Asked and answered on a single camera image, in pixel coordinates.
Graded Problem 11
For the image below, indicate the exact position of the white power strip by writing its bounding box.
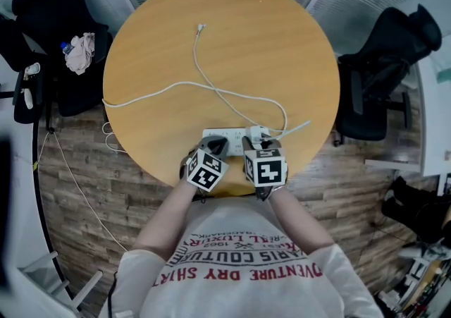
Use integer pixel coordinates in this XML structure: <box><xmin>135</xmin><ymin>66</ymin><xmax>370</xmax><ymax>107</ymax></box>
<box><xmin>202</xmin><ymin>128</ymin><xmax>248</xmax><ymax>157</ymax></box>

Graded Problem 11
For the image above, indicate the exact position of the white power strip cord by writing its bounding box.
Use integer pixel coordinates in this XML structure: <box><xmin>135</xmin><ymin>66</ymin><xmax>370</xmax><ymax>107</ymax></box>
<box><xmin>101</xmin><ymin>81</ymin><xmax>313</xmax><ymax>138</ymax></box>

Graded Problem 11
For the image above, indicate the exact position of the white metal frame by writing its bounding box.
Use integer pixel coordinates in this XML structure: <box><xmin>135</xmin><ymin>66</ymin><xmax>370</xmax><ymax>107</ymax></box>
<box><xmin>17</xmin><ymin>249</ymin><xmax>104</xmax><ymax>314</ymax></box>

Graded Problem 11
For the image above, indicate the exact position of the person's white printed shirt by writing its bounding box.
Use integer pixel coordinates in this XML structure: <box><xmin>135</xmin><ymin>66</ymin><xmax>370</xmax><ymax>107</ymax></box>
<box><xmin>108</xmin><ymin>196</ymin><xmax>385</xmax><ymax>318</ymax></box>

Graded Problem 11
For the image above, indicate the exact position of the thin black cable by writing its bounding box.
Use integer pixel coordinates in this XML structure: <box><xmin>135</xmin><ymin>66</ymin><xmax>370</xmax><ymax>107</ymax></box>
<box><xmin>106</xmin><ymin>269</ymin><xmax>120</xmax><ymax>318</ymax></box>

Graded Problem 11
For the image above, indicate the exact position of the thin white floor cable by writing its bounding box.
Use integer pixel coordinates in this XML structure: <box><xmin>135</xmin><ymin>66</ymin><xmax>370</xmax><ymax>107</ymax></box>
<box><xmin>37</xmin><ymin>121</ymin><xmax>128</xmax><ymax>252</ymax></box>

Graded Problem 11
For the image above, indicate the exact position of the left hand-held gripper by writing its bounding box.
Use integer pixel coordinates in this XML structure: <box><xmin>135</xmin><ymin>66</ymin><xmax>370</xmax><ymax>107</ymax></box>
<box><xmin>179</xmin><ymin>135</ymin><xmax>230</xmax><ymax>192</ymax></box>

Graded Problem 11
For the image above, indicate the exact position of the black bag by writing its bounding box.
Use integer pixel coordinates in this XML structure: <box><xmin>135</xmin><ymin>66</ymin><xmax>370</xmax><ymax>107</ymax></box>
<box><xmin>381</xmin><ymin>175</ymin><xmax>451</xmax><ymax>244</ymax></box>

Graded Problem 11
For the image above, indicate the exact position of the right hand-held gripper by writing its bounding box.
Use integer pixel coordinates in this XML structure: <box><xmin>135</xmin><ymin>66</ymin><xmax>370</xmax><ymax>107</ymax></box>
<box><xmin>241</xmin><ymin>135</ymin><xmax>288</xmax><ymax>202</ymax></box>

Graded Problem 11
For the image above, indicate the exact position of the crumpled pale pink cloth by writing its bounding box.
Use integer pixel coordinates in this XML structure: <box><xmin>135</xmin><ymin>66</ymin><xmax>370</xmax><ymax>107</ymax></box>
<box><xmin>65</xmin><ymin>31</ymin><xmax>97</xmax><ymax>76</ymax></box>

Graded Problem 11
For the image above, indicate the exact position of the person's left forearm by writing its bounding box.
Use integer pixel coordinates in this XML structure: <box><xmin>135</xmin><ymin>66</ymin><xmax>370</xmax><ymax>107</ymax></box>
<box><xmin>135</xmin><ymin>178</ymin><xmax>199</xmax><ymax>258</ymax></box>

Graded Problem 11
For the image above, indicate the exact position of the person's right forearm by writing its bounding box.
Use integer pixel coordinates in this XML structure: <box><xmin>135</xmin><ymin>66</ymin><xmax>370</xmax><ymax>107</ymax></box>
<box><xmin>268</xmin><ymin>185</ymin><xmax>336</xmax><ymax>251</ymax></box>

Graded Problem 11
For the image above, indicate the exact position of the white charger cable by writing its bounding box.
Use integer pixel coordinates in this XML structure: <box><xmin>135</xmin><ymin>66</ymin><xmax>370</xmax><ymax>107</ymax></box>
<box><xmin>191</xmin><ymin>23</ymin><xmax>262</xmax><ymax>131</ymax></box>

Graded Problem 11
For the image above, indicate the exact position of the black office chair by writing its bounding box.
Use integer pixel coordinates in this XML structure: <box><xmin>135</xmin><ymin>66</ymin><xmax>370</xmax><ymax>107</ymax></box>
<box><xmin>333</xmin><ymin>4</ymin><xmax>443</xmax><ymax>147</ymax></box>
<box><xmin>0</xmin><ymin>0</ymin><xmax>114</xmax><ymax>126</ymax></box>

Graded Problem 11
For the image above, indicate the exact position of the white charger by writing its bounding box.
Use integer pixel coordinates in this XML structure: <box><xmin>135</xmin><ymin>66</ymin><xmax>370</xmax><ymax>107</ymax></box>
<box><xmin>245</xmin><ymin>126</ymin><xmax>273</xmax><ymax>145</ymax></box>

